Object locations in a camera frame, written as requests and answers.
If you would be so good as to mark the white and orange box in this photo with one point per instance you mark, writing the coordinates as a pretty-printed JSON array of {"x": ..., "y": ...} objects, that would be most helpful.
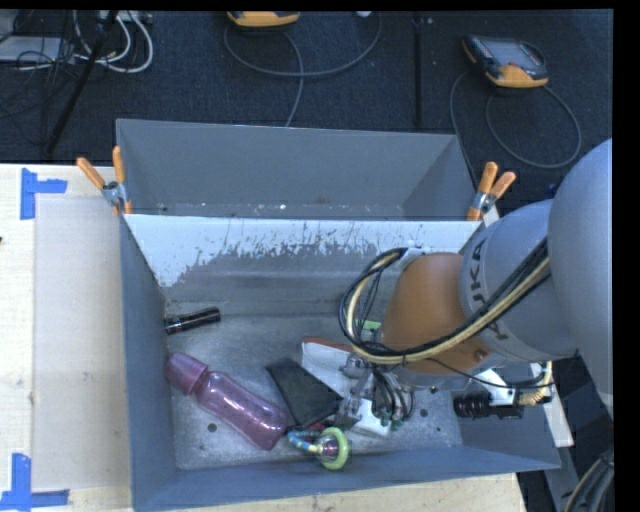
[{"x": 322, "y": 362}]

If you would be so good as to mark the dark green flat block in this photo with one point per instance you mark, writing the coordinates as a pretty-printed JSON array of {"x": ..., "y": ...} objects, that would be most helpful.
[{"x": 305, "y": 392}]

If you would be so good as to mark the pink plastic bottle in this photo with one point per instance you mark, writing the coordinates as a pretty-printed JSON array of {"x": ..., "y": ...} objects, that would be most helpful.
[{"x": 235, "y": 402}]

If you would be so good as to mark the dark brown small cylinder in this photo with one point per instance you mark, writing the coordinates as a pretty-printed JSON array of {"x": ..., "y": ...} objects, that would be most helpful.
[{"x": 192, "y": 320}]

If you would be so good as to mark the grey metal bin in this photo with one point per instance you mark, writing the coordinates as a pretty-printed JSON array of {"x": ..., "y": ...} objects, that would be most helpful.
[{"x": 280, "y": 170}]

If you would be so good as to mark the pale wood flat board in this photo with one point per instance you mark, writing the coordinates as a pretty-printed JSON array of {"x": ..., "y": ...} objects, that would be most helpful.
[{"x": 75, "y": 325}]

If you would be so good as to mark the black cylinder on white bracket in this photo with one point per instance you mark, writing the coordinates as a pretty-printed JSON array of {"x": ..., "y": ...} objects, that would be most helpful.
[{"x": 472, "y": 405}]

